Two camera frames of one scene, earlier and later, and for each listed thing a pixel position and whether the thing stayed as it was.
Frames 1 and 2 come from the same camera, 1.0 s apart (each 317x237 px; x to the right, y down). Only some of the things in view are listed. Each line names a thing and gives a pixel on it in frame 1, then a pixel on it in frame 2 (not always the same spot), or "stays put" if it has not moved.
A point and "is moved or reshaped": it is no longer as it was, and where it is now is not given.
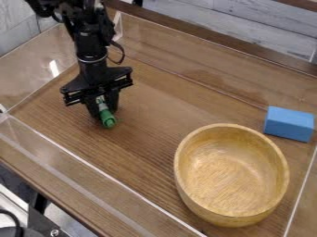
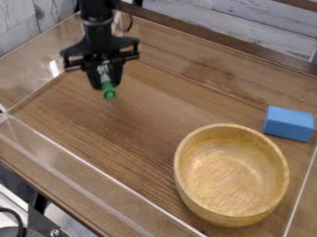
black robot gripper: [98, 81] → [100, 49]
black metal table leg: [40, 203] stays put
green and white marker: [106, 115] is moved or reshaped
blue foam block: [289, 124] stays put
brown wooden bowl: [230, 174] stays put
